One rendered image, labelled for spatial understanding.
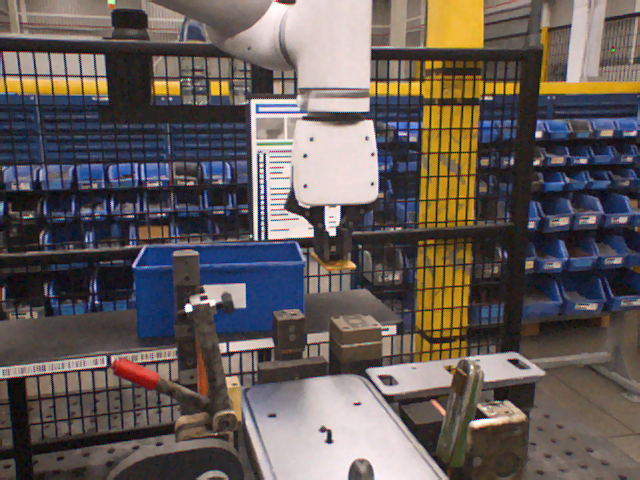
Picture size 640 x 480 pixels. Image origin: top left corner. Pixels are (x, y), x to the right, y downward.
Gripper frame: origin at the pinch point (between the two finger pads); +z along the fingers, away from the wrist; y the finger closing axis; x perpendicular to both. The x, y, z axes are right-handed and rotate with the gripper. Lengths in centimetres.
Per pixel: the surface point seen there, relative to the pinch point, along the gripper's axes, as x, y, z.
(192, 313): -0.3, -17.4, 7.4
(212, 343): -1.0, -15.2, 11.2
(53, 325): 49, -39, 24
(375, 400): 9.9, 10.0, 27.3
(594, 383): 183, 196, 127
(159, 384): -0.1, -21.5, 16.0
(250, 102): 55, 0, -16
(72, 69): 640, -80, -40
